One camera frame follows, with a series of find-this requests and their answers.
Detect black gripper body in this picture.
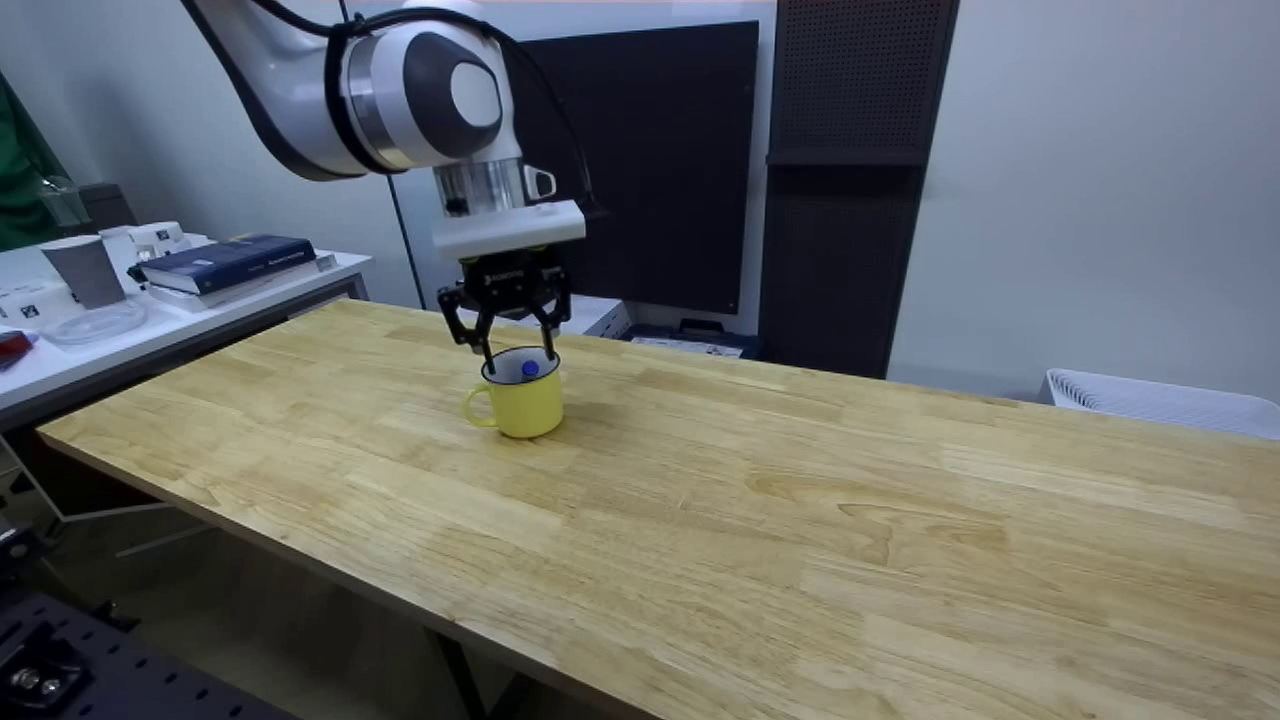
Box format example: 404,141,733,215
459,250,568,321

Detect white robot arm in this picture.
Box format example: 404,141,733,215
180,0,587,366

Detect yellow enamel cup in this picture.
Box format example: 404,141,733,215
464,346,565,440

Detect large black monitor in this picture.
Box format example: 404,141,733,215
515,19,761,311

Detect blue book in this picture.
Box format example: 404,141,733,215
132,237,315,295

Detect clear plastic lid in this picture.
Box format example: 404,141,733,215
48,300,149,346

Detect dark tall cabinet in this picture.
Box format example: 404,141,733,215
761,0,960,375

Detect grey small box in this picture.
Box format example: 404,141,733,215
43,237,124,308

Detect white side table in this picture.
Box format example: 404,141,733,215
0,250,364,433

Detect green object at left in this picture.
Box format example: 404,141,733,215
0,78,63,253

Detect black perforated board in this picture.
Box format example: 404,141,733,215
0,591,290,720

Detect white bin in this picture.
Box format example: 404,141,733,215
1043,367,1280,440

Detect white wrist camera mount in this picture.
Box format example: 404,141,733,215
434,159,587,262

